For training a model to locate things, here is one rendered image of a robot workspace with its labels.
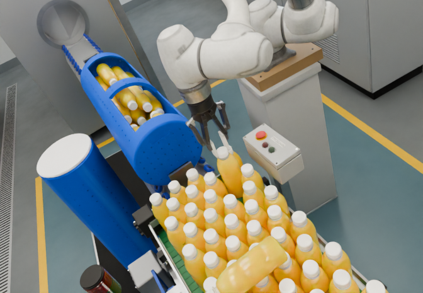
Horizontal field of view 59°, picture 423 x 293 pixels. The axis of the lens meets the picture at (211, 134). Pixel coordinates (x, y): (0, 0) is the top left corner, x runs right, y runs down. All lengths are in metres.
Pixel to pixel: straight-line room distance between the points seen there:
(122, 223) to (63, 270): 0.99
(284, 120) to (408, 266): 0.99
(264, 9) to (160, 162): 0.76
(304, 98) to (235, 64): 0.99
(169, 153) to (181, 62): 0.54
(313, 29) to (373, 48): 1.28
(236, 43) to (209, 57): 0.07
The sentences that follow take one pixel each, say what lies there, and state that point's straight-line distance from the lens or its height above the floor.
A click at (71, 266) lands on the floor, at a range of 2.91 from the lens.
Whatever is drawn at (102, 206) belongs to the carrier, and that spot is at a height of 0.76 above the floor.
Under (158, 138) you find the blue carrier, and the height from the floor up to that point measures 1.18.
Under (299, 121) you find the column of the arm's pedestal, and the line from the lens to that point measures 1.89.
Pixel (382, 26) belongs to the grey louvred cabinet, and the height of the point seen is 0.59.
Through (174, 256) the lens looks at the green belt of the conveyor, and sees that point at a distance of 1.38.
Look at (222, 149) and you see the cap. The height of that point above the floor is 1.18.
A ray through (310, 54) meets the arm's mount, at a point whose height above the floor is 1.05.
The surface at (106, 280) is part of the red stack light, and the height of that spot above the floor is 1.24.
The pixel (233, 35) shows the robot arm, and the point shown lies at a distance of 0.90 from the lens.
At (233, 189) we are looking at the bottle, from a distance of 1.29.
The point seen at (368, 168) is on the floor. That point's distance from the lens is 2.62.
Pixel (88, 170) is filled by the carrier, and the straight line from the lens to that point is 1.79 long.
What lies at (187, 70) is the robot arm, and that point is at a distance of 0.95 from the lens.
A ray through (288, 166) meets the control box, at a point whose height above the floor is 1.06.
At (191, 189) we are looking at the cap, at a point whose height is 1.11.
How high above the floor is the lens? 1.98
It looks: 39 degrees down
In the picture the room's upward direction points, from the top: 23 degrees counter-clockwise
